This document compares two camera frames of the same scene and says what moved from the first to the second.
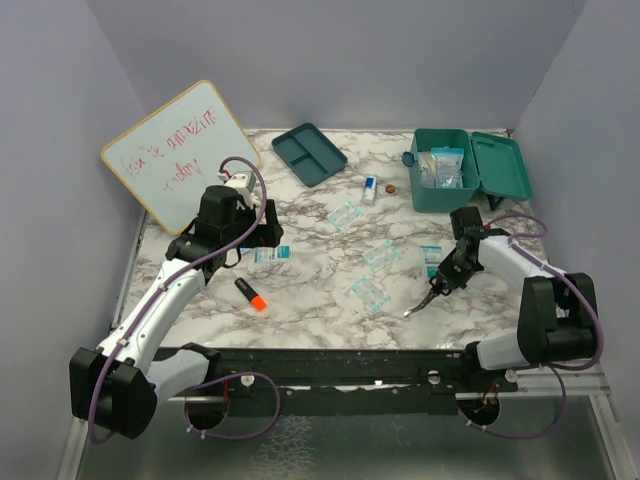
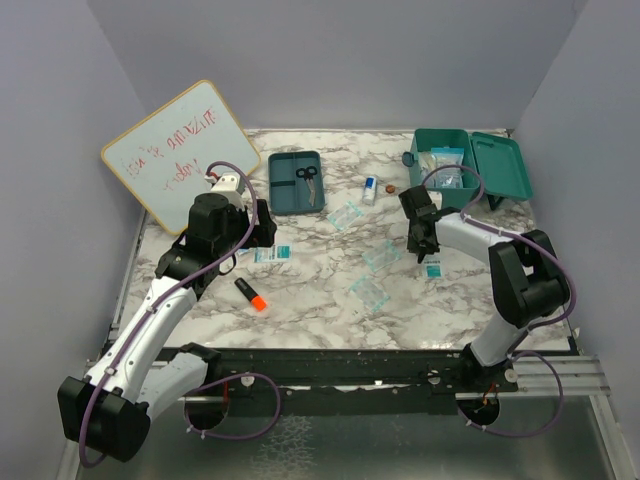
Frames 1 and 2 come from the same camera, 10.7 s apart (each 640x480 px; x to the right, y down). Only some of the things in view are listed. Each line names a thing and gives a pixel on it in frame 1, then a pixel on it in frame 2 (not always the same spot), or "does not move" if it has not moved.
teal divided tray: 308,154 -> 289,192
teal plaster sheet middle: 380,256 does not move
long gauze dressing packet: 431,256 does not move
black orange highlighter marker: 259,304 does not move
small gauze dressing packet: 280,252 does not move
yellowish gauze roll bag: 428,169 does not move
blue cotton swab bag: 449,173 does not move
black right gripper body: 457,269 -> 422,246
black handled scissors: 435,290 -> 308,174
